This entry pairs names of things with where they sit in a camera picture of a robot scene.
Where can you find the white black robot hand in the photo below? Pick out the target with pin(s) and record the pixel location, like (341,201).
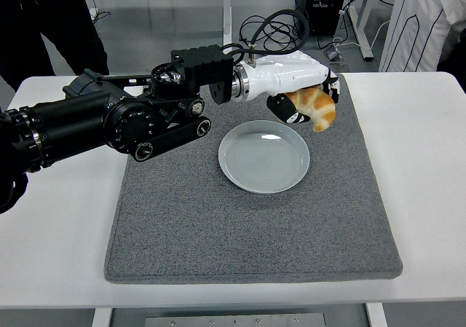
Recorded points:
(287,74)

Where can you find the golden croissant bread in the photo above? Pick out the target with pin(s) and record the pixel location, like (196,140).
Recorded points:
(320,108)

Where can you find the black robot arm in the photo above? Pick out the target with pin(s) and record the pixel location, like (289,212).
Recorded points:
(73,123)

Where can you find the round grey plate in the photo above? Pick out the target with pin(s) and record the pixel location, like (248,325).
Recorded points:
(262,163)

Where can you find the grey metal plate with screws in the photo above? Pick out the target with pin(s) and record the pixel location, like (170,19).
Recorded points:
(236,320)

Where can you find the grey floor power adapter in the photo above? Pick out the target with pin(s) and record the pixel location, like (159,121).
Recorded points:
(333,55)

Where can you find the black computer tower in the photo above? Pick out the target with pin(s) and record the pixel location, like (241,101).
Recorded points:
(320,14)

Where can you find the white desk leg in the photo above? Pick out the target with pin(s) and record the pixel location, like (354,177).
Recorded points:
(227,21)
(366,48)

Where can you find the person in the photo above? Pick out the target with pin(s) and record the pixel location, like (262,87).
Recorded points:
(455,57)
(411,32)
(29,14)

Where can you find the grey fabric mat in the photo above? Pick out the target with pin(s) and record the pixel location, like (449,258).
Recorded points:
(255,232)

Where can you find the white table leg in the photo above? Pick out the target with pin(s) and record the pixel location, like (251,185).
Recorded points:
(376,316)
(101,318)

